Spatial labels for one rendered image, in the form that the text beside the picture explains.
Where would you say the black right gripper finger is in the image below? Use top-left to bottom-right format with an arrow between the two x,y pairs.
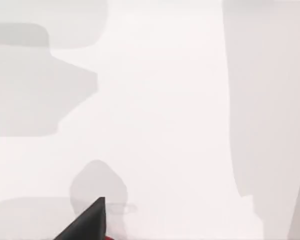
52,196 -> 108,240

